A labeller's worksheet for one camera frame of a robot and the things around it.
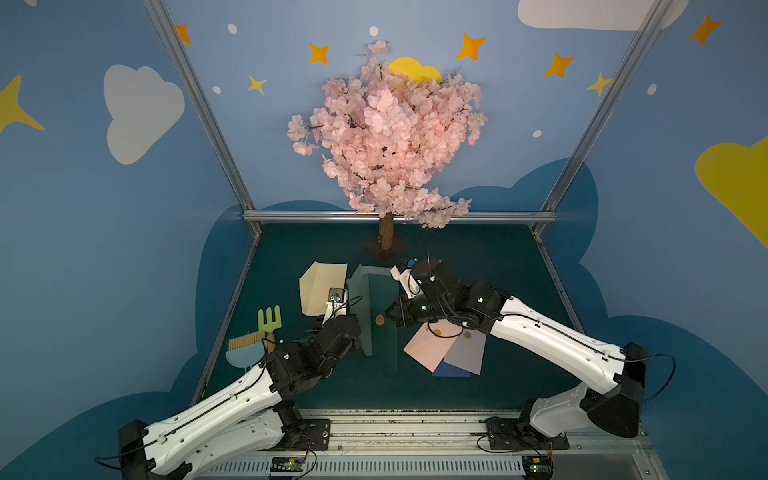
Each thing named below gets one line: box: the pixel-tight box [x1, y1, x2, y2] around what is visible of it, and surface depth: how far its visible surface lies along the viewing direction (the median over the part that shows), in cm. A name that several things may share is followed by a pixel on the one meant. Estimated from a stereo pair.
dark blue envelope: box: [432, 361, 471, 377], surface depth 88 cm
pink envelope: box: [403, 319, 463, 373], surface depth 91 cm
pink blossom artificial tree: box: [287, 40, 487, 250], surface depth 74 cm
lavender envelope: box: [443, 329, 487, 376], surface depth 90 cm
